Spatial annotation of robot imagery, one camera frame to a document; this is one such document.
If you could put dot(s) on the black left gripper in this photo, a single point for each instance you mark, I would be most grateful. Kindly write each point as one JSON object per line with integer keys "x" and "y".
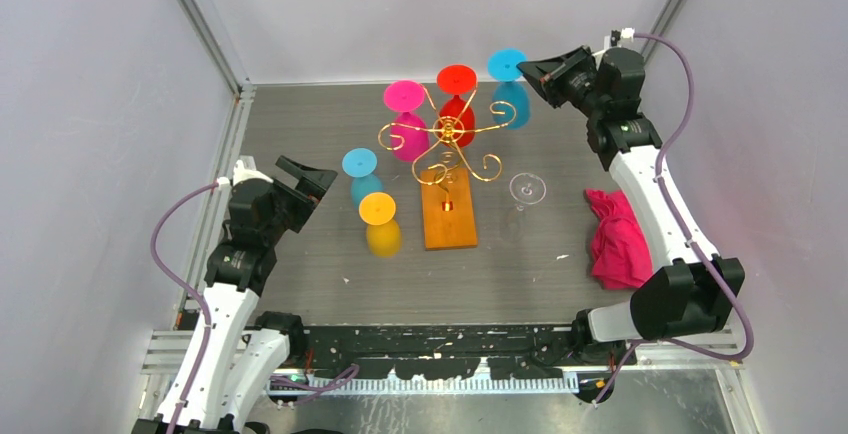
{"x": 311, "y": 187}

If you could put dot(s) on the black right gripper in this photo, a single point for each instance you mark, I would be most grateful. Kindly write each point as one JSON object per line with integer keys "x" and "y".
{"x": 539, "y": 70}

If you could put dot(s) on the blue wine glass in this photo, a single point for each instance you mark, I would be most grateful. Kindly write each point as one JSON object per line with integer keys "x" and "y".
{"x": 510, "y": 98}
{"x": 360, "y": 165}

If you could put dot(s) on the red wine glass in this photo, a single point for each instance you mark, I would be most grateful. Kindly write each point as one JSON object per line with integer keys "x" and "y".
{"x": 459, "y": 81}

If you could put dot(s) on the pink wine glass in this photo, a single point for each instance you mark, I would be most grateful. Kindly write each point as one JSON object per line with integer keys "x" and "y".
{"x": 408, "y": 136}

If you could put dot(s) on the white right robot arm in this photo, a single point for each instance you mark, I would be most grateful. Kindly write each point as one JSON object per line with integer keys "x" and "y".
{"x": 690, "y": 290}

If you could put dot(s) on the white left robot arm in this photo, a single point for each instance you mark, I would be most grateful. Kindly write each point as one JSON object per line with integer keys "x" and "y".
{"x": 215, "y": 388}

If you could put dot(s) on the yellow wine glass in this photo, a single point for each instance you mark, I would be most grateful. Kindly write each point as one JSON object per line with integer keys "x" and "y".
{"x": 383, "y": 234}

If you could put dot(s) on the clear wine glass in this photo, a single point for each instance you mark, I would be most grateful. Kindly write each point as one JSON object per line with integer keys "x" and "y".
{"x": 526, "y": 190}

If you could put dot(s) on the crumpled pink cloth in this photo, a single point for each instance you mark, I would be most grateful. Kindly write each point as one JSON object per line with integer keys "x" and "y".
{"x": 621, "y": 256}

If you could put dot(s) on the gold wire wine glass rack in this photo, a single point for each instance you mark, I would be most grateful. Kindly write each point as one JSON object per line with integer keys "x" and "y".
{"x": 444, "y": 175}

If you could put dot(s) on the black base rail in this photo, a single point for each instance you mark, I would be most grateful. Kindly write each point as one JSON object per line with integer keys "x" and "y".
{"x": 442, "y": 352}

